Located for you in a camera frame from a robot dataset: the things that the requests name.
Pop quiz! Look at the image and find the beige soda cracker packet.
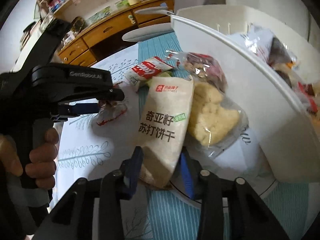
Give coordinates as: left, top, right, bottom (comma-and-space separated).
136, 77, 194, 189

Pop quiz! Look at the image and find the person's left hand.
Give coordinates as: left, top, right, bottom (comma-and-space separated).
1, 128, 59, 190

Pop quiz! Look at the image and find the red wrapped candy packet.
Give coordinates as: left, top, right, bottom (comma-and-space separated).
96, 84, 129, 127

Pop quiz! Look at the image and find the red white wafer packet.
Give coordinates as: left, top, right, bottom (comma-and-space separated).
124, 56, 174, 92

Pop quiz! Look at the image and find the floral bed sheet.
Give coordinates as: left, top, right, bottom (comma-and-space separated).
54, 33, 319, 239

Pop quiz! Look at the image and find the wooden desk with drawers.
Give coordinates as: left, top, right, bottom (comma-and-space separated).
58, 0, 175, 67

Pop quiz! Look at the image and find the grey office chair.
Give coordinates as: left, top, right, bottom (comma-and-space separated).
122, 6, 175, 42

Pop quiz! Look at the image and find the dark red clear packet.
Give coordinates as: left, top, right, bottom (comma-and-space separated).
165, 50, 227, 93

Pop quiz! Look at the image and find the cream round jar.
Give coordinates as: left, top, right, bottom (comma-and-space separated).
127, 0, 140, 6

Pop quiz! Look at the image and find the pale cookie clear packet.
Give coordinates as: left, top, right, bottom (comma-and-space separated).
184, 81, 249, 159

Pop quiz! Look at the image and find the white plastic storage bin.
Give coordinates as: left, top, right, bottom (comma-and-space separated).
171, 5, 319, 183

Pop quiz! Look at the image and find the grey foil snack packet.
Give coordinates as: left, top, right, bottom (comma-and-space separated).
228, 24, 298, 68

